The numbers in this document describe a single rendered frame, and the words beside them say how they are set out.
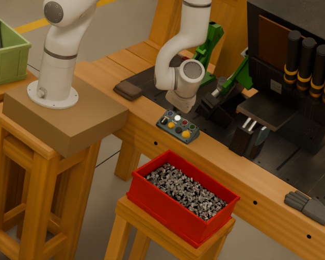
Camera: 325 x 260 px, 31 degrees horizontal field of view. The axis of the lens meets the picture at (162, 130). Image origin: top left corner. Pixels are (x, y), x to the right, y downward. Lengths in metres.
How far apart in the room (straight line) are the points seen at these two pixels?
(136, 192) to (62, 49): 0.55
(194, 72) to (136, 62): 0.83
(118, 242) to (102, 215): 1.00
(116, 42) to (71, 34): 2.71
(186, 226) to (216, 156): 0.37
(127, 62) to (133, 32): 2.34
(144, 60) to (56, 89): 0.69
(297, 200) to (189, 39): 0.69
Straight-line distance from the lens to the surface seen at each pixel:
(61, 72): 2.10
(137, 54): 2.75
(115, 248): 2.16
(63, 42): 2.06
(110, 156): 3.52
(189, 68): 1.88
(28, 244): 2.45
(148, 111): 2.32
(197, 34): 1.85
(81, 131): 2.05
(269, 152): 2.33
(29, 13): 4.96
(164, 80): 1.90
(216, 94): 2.38
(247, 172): 2.18
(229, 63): 2.70
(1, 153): 2.34
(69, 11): 1.95
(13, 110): 2.18
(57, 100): 2.16
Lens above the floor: 2.15
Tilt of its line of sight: 34 degrees down
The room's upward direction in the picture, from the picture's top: 17 degrees clockwise
